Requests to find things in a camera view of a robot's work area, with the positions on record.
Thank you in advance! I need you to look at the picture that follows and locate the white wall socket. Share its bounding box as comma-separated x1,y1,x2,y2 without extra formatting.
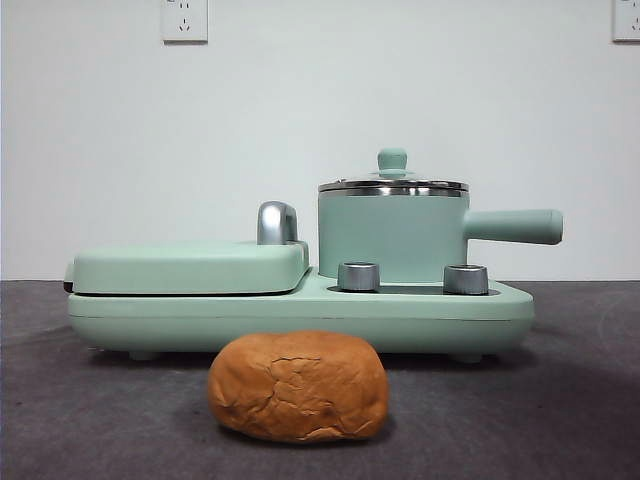
611,0,640,43
160,0,209,44

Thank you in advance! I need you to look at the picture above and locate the brown potato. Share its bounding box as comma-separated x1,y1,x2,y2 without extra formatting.
206,329,389,443

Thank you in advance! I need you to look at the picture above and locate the silver control knob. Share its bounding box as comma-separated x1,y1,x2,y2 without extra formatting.
337,261,382,293
442,263,490,296

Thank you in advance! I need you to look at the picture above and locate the glass pot lid green knob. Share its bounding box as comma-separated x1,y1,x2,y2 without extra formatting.
317,146,470,198

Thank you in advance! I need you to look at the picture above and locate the mint green hinged grill lid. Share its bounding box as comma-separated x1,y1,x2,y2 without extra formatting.
63,238,312,297

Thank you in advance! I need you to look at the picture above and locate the mint green breakfast machine base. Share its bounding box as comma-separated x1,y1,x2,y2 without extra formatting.
67,266,535,362

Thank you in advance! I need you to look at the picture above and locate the mint green pot with handle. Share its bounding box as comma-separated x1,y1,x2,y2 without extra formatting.
317,188,565,283

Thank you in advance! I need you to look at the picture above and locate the silver grill lid handle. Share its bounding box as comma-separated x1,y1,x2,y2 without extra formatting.
256,200,302,247

